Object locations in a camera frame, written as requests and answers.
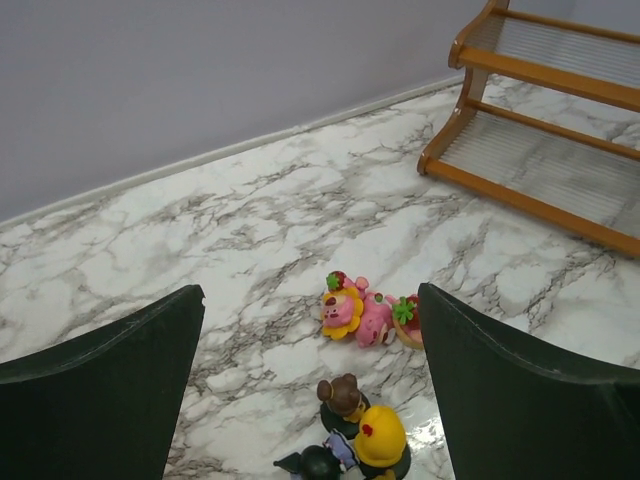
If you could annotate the black bat-eared figurine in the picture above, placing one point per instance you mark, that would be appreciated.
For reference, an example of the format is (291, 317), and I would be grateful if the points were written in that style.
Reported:
(326, 461)

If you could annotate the pink strawberry tart figurine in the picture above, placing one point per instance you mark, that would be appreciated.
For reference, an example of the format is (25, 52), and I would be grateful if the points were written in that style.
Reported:
(405, 317)

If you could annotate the yellow helmet figurine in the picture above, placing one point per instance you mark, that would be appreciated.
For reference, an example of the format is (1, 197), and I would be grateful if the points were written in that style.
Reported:
(381, 445)

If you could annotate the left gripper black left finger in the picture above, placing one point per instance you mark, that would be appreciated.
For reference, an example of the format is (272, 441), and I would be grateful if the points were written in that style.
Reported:
(105, 404)

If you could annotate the brown hair bun figurine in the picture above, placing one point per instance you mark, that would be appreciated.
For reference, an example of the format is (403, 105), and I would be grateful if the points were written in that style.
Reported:
(342, 404)

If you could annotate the wooden tiered shelf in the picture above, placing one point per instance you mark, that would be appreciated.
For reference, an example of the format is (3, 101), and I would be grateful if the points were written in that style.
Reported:
(547, 122)

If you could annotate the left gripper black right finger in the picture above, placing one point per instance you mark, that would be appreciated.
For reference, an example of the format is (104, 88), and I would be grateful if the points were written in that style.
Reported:
(516, 407)

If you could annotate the pink bear yellow flower figurine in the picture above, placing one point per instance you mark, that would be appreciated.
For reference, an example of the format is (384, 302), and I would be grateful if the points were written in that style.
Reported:
(350, 307)

